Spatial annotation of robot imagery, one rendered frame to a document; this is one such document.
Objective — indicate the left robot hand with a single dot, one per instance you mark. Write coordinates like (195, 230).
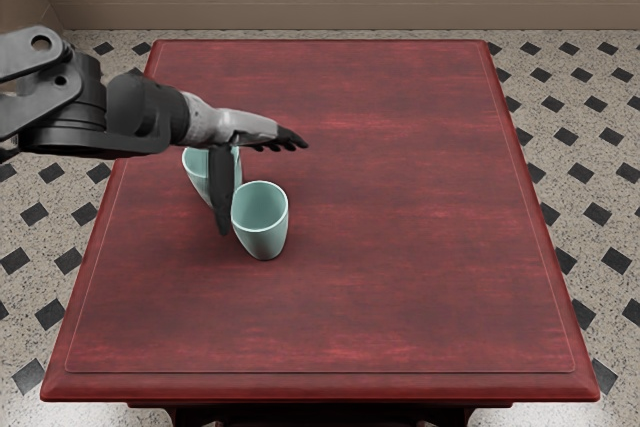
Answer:
(227, 123)

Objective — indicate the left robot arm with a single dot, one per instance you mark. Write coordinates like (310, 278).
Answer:
(90, 107)

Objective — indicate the pale teal cup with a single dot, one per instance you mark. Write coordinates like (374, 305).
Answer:
(259, 219)
(196, 167)

